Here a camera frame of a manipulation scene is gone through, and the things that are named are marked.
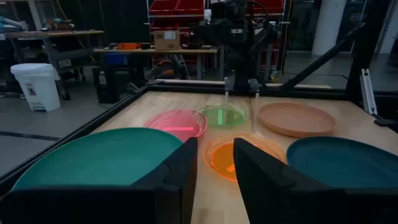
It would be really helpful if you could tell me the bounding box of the black equipment crate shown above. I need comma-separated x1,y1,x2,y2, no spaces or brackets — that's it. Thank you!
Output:
91,65,130,104

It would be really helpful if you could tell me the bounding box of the dark teal plastic plate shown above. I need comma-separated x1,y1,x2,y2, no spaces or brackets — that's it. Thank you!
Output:
285,136,398,189

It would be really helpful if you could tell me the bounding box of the silver aluminium bracket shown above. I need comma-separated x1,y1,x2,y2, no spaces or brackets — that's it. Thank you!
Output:
359,68,379,116

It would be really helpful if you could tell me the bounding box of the brown cardboard box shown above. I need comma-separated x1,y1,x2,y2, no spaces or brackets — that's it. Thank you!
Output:
152,30,181,51

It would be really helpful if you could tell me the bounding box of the large green plastic plate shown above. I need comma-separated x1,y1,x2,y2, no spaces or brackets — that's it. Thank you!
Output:
12,126,184,191

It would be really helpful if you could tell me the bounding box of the orange transparent plastic plate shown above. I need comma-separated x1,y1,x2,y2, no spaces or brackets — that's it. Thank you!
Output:
203,133,287,182

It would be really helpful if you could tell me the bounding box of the cluttered wooden workbench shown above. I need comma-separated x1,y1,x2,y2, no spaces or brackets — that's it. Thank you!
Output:
0,29,105,101

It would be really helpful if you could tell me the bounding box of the pink transparent plastic plate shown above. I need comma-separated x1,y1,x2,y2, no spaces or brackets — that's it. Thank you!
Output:
143,108,208,143

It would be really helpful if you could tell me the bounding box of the red storage bin rack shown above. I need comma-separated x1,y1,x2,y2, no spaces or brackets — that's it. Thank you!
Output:
148,0,285,72

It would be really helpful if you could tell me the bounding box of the long wooden workbench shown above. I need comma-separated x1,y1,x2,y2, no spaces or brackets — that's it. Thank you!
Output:
93,47,218,80

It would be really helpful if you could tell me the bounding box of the tan plastic plate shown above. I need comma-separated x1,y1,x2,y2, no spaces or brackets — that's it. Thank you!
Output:
257,101,336,139

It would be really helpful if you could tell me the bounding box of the orange tool case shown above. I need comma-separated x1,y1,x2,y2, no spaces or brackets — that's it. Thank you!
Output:
117,42,142,50

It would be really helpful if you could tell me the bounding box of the blue storage bin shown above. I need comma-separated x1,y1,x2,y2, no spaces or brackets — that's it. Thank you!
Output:
104,52,128,65

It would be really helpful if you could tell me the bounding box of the white plastic trash bin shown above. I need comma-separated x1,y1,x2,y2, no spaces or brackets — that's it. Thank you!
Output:
10,63,62,112

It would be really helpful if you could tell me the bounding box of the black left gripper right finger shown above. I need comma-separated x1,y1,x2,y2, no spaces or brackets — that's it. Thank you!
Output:
233,137,343,224

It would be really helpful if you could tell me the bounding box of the white round pillar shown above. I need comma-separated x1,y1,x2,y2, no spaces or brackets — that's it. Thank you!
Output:
312,0,348,56

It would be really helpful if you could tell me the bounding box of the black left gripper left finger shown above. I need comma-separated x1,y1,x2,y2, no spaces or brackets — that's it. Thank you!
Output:
130,137,199,224

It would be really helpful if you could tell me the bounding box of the green transparent plastic plate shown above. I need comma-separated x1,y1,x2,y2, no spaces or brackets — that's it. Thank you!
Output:
195,104,248,128

